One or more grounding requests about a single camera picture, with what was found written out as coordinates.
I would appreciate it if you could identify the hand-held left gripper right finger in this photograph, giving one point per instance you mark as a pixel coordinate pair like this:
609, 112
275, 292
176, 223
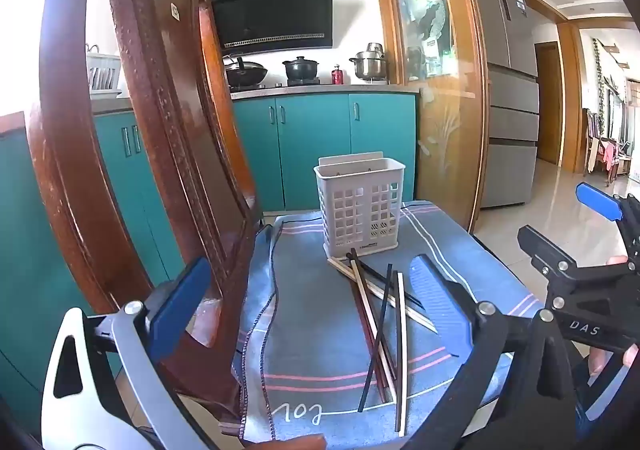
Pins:
440, 300

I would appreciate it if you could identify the carved wooden chair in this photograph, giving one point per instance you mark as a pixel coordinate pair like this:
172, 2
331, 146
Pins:
75, 155

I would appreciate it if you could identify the hanging clothes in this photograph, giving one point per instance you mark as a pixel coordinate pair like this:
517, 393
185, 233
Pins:
607, 155

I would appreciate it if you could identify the white dish rack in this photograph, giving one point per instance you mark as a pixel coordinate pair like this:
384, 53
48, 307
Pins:
102, 75

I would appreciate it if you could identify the grey refrigerator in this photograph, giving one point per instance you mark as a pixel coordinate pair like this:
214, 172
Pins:
510, 130

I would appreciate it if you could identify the white plastic utensil basket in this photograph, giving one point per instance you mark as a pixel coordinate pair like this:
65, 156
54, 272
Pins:
350, 210

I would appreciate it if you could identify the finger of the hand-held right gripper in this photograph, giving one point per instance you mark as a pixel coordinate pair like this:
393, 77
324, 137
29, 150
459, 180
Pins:
540, 245
597, 200

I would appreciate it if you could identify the red bottle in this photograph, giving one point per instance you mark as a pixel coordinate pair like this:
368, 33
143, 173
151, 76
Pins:
338, 76

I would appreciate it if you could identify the stainless steel pot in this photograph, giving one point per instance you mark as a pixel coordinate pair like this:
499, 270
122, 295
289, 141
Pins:
369, 66

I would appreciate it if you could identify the black chopstick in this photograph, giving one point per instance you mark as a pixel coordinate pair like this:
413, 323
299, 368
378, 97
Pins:
372, 275
376, 335

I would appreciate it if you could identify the black cooking pot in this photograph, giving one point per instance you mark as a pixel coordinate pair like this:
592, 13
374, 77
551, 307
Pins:
300, 69

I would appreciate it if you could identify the blue striped cloth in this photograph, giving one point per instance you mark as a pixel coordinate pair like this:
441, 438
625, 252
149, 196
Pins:
310, 320

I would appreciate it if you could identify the teal lower kitchen cabinets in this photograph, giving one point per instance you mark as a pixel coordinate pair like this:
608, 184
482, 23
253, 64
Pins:
310, 145

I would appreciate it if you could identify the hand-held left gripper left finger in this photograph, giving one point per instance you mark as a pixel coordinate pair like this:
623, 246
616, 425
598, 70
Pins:
180, 310

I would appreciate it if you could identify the person's right hand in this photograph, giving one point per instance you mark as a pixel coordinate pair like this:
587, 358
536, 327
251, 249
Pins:
607, 361

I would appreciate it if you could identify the brown wooden door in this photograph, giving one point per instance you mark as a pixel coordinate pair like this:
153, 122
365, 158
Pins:
549, 105

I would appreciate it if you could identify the black wok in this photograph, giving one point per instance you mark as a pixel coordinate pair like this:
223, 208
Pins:
245, 74

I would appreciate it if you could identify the black range hood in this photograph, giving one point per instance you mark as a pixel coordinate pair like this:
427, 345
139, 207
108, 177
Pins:
270, 15

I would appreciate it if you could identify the grey kitchen countertop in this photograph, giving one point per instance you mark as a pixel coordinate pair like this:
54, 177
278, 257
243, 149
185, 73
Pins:
325, 89

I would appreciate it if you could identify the wooden framed glass door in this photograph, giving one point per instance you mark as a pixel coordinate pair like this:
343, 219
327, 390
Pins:
440, 140

